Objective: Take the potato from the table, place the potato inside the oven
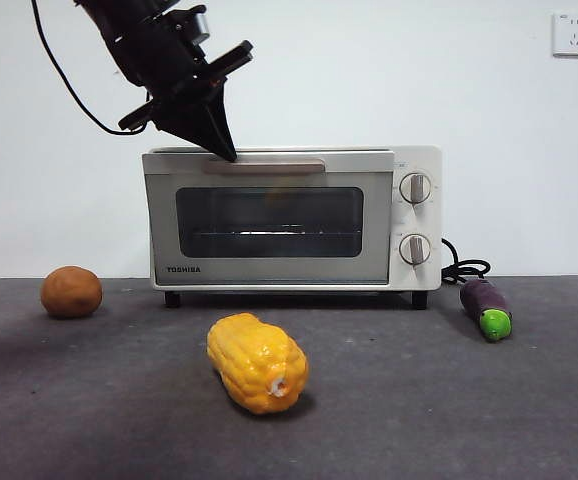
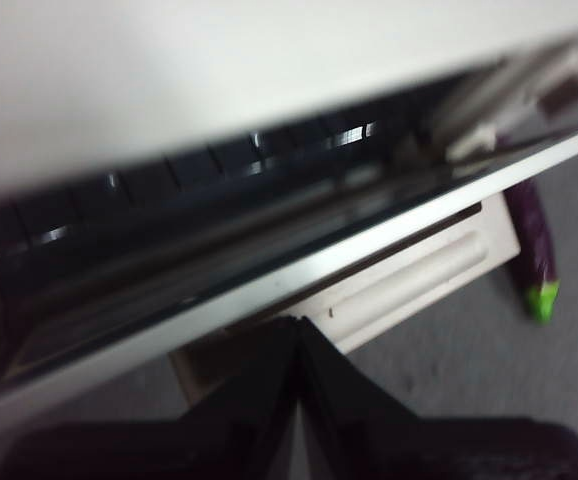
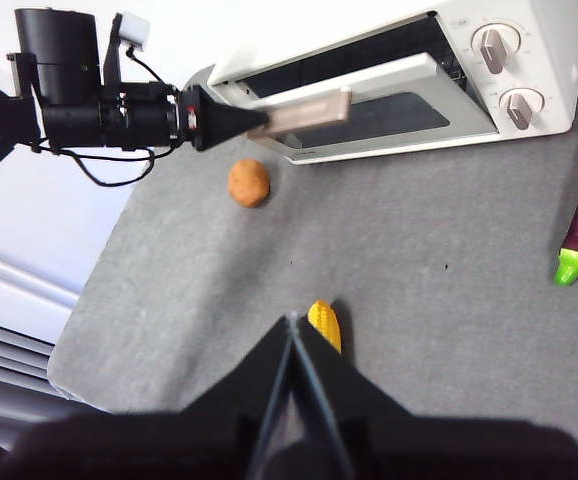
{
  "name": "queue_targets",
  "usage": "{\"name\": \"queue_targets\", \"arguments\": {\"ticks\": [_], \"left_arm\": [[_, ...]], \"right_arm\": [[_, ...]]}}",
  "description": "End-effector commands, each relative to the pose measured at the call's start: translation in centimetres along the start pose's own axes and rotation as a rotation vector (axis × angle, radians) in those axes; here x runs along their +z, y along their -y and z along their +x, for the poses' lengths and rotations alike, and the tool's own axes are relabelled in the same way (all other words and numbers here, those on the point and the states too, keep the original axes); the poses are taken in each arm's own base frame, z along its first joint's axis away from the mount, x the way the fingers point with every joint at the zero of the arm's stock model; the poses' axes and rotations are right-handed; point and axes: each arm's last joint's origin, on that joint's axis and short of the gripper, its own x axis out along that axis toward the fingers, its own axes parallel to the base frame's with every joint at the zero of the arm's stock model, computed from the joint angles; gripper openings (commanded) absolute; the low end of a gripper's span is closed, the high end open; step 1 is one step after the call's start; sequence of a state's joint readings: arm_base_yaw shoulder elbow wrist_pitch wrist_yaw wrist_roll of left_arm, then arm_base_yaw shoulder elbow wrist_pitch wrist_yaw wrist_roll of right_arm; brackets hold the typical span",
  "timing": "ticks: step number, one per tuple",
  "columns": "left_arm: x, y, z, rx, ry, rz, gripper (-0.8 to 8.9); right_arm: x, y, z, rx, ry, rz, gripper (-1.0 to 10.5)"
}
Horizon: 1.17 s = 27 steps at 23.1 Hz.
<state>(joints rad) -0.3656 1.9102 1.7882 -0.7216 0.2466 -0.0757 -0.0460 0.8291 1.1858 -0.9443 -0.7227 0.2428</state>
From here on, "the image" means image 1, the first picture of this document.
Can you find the brown potato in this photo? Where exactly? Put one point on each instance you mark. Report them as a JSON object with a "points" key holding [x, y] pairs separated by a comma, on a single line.
{"points": [[71, 292]]}

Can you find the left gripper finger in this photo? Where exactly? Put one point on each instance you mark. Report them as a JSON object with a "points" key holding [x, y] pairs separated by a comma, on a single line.
{"points": [[189, 125], [223, 125]]}

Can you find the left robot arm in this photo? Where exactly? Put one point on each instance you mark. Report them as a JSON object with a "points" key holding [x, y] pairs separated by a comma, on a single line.
{"points": [[134, 45]]}

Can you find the yellow corn cob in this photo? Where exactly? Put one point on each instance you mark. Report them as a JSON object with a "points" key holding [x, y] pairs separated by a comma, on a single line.
{"points": [[254, 360]]}

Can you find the purple eggplant with green stem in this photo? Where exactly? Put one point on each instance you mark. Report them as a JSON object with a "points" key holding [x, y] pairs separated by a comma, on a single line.
{"points": [[484, 300]]}

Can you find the beige oven knob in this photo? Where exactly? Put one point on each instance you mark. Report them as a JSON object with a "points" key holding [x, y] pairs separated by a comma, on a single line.
{"points": [[415, 188], [415, 249]]}

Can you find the cream toaster oven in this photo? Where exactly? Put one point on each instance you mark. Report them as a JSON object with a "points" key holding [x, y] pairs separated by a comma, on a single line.
{"points": [[419, 220]]}

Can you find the white wall socket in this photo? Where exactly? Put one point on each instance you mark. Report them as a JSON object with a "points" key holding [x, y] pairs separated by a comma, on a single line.
{"points": [[573, 35]]}

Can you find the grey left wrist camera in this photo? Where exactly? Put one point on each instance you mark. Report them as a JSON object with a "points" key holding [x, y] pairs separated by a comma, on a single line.
{"points": [[200, 27]]}

